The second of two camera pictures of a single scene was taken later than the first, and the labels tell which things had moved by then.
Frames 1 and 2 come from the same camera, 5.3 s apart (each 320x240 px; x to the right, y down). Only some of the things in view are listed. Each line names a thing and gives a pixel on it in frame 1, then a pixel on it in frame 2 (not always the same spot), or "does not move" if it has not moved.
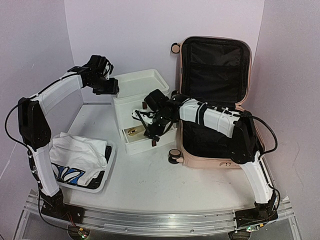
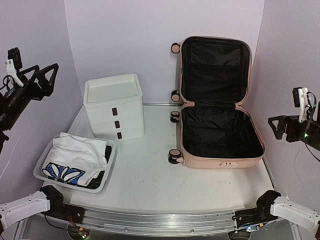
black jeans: x=96 y=183 does not move
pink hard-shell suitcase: x=216 y=70 does not move
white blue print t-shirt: x=76 y=160 does not move
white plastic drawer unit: x=133 y=86 to x=115 y=105
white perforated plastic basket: x=102 y=186 does not move
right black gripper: x=157 y=131 to x=282 y=120
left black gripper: x=112 y=89 to x=39 y=93
